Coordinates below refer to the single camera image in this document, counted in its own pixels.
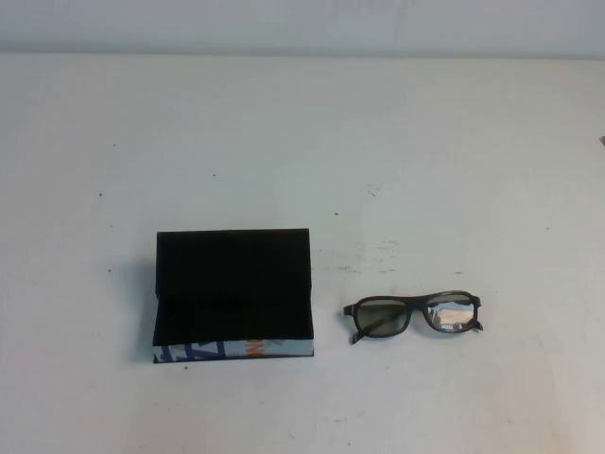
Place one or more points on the black glasses case printed side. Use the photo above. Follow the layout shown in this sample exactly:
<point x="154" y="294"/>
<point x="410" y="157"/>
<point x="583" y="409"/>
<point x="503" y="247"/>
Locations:
<point x="231" y="265"/>

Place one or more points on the black frame glasses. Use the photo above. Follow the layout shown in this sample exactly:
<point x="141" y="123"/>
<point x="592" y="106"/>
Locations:
<point x="422" y="302"/>

